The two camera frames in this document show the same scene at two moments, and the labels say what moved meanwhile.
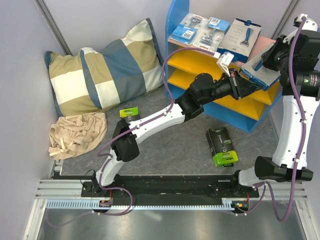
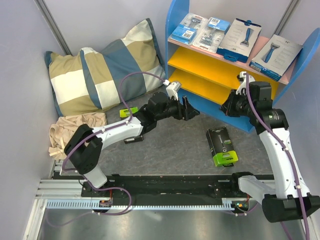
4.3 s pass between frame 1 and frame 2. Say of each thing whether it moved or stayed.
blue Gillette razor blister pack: stayed
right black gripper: moved
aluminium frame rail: stayed
